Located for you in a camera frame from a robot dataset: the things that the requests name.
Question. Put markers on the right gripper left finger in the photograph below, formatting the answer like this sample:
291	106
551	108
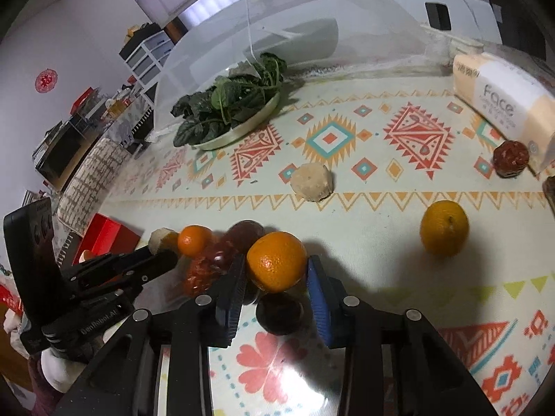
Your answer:
209	320

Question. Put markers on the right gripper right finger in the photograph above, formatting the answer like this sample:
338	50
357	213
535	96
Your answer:
345	322

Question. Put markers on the small orange mandarin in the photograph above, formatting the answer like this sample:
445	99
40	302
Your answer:
193	239

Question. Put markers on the red tray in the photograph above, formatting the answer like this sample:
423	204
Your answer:
105	235

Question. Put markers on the large orange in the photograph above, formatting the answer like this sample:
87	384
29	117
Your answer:
277	262

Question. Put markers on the dark red plum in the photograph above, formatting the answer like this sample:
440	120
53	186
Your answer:
244	234

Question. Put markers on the beige round peeled fruit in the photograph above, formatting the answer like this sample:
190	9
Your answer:
312	181

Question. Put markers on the red wrinkled date fruit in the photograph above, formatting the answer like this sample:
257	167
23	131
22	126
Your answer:
510	159

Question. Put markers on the beige fruit piece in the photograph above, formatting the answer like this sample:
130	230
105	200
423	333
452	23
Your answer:
163	239

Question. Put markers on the patterned chair cushion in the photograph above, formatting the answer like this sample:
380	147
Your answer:
91	184

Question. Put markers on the patterned tablecloth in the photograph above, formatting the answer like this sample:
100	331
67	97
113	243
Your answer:
394	146

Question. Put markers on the plate of green spinach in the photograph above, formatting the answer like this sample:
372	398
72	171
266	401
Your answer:
228	102

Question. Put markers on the white mesh food cover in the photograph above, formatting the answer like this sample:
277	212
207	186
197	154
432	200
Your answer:
314	37

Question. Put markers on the white drawer cabinet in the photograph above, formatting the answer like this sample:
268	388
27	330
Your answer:
146	52

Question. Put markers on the face tissue pack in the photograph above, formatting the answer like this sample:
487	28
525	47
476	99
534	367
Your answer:
511	100

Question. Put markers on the red paper wall decoration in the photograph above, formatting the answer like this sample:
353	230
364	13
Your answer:
46	81

